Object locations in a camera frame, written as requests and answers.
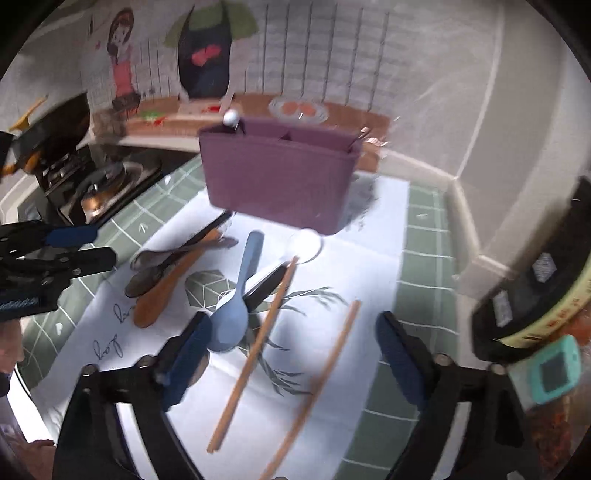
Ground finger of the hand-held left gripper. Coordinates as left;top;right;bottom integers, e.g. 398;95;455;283
0;220;100;260
0;247;116;288

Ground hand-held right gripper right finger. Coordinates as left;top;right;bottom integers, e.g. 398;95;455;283
375;311;543;480

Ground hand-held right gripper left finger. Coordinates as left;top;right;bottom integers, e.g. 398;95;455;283
52;311;214;480

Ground blue plastic spoon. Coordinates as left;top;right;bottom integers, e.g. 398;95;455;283
208;231;265;354

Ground purple utensil holder box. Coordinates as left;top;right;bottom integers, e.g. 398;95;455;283
198;116;374;236

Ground person's left hand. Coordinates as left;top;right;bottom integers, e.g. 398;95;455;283
0;319;26;370

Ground wooden spoon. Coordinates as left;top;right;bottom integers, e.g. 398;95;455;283
134;229;223;328

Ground black gas stove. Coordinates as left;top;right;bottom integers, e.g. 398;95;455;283
39;143;164;227

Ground wooden chopstick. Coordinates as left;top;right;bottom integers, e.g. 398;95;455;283
259;300;362;480
206;256;299;454

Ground white printed placemat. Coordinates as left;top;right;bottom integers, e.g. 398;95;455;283
28;178;411;480

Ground green checked table mat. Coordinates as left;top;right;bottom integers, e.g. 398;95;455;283
18;154;467;480

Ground white ceramic spoon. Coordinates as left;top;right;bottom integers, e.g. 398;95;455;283
287;227;324;265

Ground teal kitchen timer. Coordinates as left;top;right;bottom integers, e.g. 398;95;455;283
525;335;583;407

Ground red orange packet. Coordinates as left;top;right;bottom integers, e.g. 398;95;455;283
529;397;591;480

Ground black round container yellow band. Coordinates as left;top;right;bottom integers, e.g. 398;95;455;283
470;175;591;366

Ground black-handled metal spoon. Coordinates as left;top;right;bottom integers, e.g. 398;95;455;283
130;210;234;274

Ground black pot with yellow handle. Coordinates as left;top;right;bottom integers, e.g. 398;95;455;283
0;95;93;178

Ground white utensil handle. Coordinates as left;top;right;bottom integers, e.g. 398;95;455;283
223;88;241;127

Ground cartoon wall poster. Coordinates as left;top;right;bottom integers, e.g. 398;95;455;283
78;0;407;171

